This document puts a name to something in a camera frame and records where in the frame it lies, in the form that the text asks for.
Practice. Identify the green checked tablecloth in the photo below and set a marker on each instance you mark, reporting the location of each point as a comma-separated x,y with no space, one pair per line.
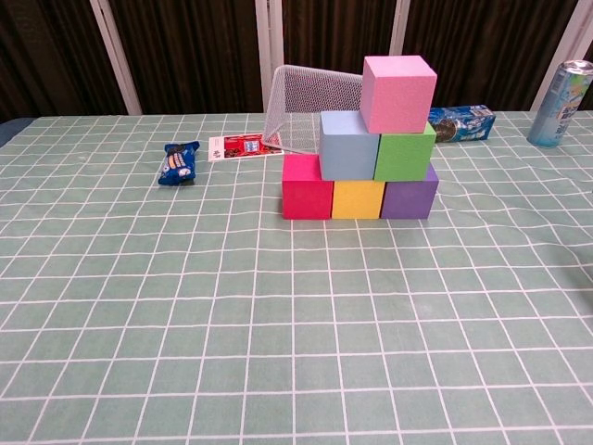
296,324

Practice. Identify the white partition frame post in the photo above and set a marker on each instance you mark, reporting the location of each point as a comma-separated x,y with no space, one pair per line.
399,28
268,41
116,60
572,37

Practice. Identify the green foam cube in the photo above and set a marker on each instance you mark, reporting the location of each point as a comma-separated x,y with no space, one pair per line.
403,155

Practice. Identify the blue table padding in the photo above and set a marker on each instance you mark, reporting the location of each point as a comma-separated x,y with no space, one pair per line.
9,132

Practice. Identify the crimson red foam cube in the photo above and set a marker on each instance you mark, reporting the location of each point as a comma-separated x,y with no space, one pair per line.
306,199

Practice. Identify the pink foam cube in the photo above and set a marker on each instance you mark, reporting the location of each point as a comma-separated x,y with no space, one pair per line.
400,99

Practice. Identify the purple foam cube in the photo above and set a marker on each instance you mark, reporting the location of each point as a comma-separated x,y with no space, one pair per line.
410,199

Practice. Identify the yellow foam cube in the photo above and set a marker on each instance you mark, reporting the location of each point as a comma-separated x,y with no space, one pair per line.
357,199

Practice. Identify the tall light blue drink can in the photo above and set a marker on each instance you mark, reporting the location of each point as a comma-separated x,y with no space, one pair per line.
560,106

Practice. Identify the small blue cookie packet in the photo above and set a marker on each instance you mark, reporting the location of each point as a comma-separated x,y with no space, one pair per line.
178,164

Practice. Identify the red printed card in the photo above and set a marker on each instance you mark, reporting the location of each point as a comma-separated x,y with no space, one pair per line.
236,146

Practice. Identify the light blue foam cube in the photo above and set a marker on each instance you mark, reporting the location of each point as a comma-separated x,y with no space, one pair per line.
347,155

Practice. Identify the dark pleated curtain backdrop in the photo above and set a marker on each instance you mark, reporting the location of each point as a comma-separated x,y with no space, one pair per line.
194,46

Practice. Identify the blue cookie box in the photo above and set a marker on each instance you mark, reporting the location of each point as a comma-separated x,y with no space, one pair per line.
463,125

